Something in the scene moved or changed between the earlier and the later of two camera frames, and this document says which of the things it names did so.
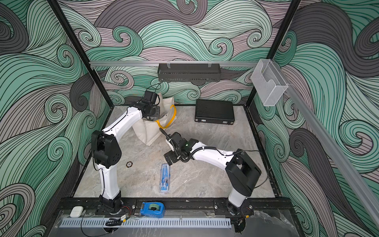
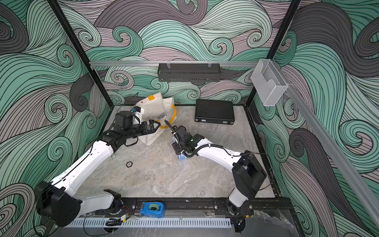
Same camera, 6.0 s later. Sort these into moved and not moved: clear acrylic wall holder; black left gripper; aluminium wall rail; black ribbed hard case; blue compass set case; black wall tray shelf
Moved: black left gripper; blue compass set case
Not moved: aluminium wall rail; clear acrylic wall holder; black ribbed hard case; black wall tray shelf
